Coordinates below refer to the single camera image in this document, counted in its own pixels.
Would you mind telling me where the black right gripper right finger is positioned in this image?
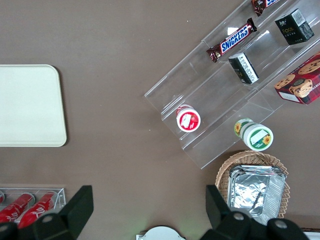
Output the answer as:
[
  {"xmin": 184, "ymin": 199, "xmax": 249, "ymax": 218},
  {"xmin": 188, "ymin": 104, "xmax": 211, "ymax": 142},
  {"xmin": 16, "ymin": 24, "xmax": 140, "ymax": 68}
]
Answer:
[{"xmin": 201, "ymin": 184, "xmax": 310, "ymax": 240}]

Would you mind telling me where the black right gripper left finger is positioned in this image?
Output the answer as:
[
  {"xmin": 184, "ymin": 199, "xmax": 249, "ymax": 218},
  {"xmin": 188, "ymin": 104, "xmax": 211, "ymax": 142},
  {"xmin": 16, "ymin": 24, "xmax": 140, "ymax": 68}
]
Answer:
[{"xmin": 0, "ymin": 185, "xmax": 94, "ymax": 240}]

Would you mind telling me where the aluminium foil tray stack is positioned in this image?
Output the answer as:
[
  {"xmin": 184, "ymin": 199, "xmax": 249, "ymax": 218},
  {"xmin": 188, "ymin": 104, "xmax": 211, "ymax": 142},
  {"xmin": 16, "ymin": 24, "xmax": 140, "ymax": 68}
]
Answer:
[{"xmin": 226, "ymin": 164, "xmax": 287, "ymax": 226}]

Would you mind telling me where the woven wicker basket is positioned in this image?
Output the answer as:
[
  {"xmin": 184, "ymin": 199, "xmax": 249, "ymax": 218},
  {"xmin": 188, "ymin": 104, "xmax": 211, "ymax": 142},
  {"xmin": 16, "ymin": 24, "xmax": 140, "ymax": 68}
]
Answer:
[{"xmin": 215, "ymin": 150, "xmax": 291, "ymax": 220}]

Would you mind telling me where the cream plastic tray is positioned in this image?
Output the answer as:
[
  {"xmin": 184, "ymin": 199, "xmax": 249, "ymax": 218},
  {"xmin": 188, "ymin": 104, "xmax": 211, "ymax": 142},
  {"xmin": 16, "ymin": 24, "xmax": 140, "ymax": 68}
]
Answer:
[{"xmin": 0, "ymin": 64, "xmax": 68, "ymax": 148}]

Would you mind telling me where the clear acrylic can holder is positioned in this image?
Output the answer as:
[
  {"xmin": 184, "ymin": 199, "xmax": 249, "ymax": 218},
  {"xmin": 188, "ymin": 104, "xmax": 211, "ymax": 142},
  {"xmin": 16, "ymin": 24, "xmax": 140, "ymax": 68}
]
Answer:
[{"xmin": 0, "ymin": 187, "xmax": 67, "ymax": 223}]

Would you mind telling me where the green lid sunflower cup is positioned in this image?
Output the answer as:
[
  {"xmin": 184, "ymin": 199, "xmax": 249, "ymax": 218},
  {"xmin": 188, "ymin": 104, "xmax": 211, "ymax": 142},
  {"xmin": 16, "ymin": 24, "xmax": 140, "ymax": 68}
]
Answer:
[{"xmin": 234, "ymin": 118, "xmax": 274, "ymax": 152}]

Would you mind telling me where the red lid yogurt cup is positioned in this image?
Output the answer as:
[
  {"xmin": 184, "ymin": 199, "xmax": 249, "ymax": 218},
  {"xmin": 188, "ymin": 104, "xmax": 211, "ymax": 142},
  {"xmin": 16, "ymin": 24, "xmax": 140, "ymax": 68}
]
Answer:
[{"xmin": 175, "ymin": 104, "xmax": 202, "ymax": 133}]

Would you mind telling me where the clear acrylic tiered shelf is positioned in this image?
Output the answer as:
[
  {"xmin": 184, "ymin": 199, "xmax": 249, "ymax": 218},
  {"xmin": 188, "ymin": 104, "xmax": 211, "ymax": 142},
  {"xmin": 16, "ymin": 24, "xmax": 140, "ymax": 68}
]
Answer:
[{"xmin": 144, "ymin": 0, "xmax": 320, "ymax": 170}]

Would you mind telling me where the small black carton box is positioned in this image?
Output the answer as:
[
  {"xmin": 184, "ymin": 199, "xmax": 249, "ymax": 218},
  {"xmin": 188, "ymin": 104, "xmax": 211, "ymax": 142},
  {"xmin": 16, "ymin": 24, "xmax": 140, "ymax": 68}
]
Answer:
[{"xmin": 228, "ymin": 52, "xmax": 260, "ymax": 85}]

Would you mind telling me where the red chocolate chip cookie box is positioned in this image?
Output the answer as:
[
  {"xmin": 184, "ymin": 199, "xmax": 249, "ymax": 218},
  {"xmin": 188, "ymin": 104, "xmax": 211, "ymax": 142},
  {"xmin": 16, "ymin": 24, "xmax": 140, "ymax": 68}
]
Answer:
[{"xmin": 273, "ymin": 51, "xmax": 320, "ymax": 106}]

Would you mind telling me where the Snickers chocolate bar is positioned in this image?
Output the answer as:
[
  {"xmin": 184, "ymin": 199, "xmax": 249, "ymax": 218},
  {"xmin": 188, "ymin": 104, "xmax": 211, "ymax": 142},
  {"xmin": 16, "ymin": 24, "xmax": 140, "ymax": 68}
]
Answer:
[
  {"xmin": 206, "ymin": 17, "xmax": 258, "ymax": 63},
  {"xmin": 250, "ymin": 0, "xmax": 283, "ymax": 17}
]

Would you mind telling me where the large black Face box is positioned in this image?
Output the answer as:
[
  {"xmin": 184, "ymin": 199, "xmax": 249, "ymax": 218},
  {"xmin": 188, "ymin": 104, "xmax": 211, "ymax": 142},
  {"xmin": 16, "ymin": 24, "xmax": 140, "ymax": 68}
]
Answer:
[{"xmin": 274, "ymin": 8, "xmax": 315, "ymax": 46}]

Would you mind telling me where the white round mount disc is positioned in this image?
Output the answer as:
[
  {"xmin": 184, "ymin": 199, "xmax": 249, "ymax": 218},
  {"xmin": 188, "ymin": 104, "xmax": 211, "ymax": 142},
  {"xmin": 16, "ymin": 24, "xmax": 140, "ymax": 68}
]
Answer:
[{"xmin": 136, "ymin": 225, "xmax": 187, "ymax": 240}]

